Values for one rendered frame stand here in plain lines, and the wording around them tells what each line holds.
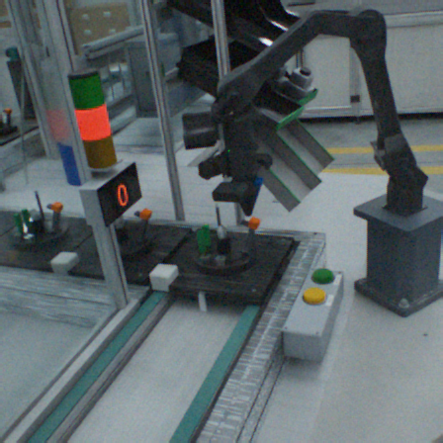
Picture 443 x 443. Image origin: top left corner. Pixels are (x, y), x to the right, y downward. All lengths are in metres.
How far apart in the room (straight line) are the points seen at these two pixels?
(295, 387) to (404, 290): 0.32
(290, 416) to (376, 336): 0.26
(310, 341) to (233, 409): 0.21
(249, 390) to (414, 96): 4.42
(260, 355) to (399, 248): 0.37
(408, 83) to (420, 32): 0.42
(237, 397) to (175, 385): 0.14
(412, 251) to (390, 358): 0.21
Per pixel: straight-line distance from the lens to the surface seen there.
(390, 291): 1.18
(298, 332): 0.97
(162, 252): 1.24
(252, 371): 0.90
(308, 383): 1.02
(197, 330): 1.07
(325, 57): 5.02
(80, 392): 0.96
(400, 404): 1.00
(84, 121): 0.92
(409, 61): 5.05
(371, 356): 1.08
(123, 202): 0.97
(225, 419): 0.85
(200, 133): 1.01
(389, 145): 1.06
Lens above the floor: 1.57
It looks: 27 degrees down
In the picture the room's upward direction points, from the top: 7 degrees counter-clockwise
